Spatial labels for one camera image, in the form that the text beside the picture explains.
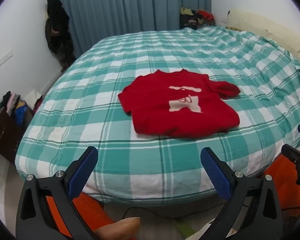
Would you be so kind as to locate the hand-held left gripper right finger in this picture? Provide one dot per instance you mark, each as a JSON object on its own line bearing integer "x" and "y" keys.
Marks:
{"x": 216, "y": 173}

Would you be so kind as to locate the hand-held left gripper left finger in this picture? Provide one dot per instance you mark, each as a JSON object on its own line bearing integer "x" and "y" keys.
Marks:
{"x": 81, "y": 175}

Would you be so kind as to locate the red t-shirt with white print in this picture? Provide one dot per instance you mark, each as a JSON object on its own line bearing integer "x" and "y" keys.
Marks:
{"x": 170, "y": 105}

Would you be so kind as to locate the heap of mixed clothes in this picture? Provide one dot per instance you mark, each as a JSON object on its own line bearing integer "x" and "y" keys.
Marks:
{"x": 16, "y": 106}

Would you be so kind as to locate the dark hanging clothes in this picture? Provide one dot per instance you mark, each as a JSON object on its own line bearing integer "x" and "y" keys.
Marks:
{"x": 57, "y": 30}

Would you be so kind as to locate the pile of colourful clothes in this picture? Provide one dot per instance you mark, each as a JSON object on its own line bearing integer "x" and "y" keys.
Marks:
{"x": 196, "y": 17}

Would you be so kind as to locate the person's orange pants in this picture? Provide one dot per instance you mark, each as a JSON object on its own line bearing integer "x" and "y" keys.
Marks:
{"x": 90, "y": 211}

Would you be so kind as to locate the dark wooden cabinet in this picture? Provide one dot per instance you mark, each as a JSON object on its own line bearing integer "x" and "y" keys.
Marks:
{"x": 2, "y": 135}

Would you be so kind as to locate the white cardboard box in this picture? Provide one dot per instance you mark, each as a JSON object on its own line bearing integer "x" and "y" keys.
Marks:
{"x": 34, "y": 97}

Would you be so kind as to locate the green plaid bed sheet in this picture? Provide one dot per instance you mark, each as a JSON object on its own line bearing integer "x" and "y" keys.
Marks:
{"x": 130, "y": 62}

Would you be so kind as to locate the blue-grey curtain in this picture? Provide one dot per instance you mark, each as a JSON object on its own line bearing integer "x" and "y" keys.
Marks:
{"x": 130, "y": 5}

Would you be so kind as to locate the white wall switch plate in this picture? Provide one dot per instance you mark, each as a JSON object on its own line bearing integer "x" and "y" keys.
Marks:
{"x": 5, "y": 58}

